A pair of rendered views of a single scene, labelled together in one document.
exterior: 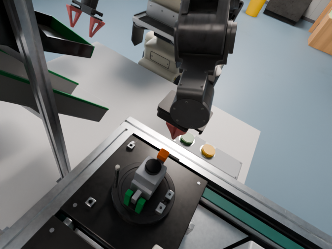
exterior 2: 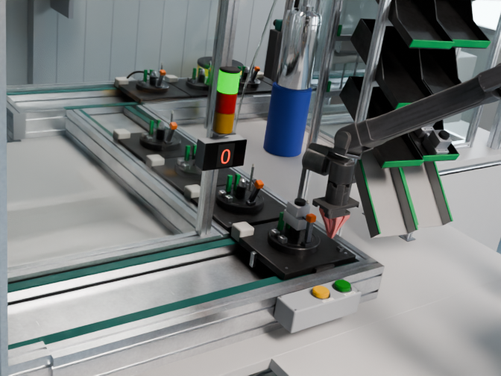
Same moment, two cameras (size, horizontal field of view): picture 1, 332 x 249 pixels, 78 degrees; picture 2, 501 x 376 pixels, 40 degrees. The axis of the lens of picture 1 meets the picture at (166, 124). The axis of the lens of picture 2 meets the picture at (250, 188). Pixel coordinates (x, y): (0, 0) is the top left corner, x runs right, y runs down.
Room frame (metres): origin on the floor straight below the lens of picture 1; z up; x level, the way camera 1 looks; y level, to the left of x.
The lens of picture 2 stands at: (1.05, -1.39, 1.81)
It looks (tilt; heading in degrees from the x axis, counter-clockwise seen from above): 23 degrees down; 126
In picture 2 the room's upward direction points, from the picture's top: 8 degrees clockwise
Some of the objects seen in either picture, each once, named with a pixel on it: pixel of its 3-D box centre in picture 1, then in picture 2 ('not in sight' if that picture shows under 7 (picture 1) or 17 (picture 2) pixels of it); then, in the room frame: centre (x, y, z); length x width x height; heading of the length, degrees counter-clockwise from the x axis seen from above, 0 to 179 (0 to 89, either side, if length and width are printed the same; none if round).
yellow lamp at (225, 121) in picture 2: not in sight; (223, 121); (0.03, -0.15, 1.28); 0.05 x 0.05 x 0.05
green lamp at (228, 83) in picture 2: not in sight; (228, 80); (0.03, -0.15, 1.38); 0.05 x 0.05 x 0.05
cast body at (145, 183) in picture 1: (147, 178); (295, 210); (0.19, 0.00, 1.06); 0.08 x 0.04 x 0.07; 164
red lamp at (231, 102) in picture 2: not in sight; (226, 101); (0.03, -0.15, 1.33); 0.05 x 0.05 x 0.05
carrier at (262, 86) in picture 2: not in sight; (246, 74); (-0.89, 1.09, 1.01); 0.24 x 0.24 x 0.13; 75
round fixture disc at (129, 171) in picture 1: (144, 191); (293, 239); (0.20, 0.00, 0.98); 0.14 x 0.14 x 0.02
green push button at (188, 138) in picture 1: (186, 139); (341, 286); (0.40, -0.07, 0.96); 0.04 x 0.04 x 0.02
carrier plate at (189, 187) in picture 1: (142, 194); (292, 245); (0.20, 0.00, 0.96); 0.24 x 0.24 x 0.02; 75
